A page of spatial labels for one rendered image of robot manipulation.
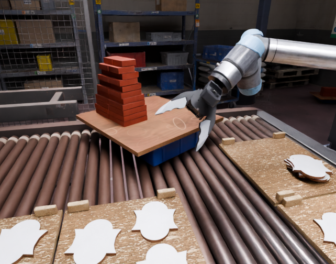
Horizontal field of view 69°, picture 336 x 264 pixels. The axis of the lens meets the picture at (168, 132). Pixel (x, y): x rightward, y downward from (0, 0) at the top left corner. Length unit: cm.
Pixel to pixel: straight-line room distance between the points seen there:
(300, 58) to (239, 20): 553
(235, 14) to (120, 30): 285
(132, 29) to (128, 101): 380
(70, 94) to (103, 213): 120
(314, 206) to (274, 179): 15
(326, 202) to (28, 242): 86
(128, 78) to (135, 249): 64
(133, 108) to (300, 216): 71
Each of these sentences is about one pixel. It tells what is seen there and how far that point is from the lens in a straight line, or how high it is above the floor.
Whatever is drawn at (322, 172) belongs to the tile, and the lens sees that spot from 100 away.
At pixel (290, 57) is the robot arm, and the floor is 134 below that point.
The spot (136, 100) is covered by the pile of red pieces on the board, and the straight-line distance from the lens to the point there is 105.
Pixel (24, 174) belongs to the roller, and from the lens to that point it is 109.
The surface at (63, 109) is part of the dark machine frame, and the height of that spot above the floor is 99.
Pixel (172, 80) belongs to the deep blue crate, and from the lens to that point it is 508.
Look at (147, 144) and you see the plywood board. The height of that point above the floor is 104.
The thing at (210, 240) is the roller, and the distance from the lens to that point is 73.
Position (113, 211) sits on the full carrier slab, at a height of 94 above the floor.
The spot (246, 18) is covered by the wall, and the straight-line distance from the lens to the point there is 653.
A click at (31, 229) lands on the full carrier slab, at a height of 95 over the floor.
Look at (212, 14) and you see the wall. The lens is 603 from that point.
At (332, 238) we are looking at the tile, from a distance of 80.
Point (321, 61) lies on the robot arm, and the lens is 94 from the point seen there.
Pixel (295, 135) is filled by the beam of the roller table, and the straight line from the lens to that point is 141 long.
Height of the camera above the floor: 145
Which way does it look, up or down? 25 degrees down
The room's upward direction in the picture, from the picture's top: straight up
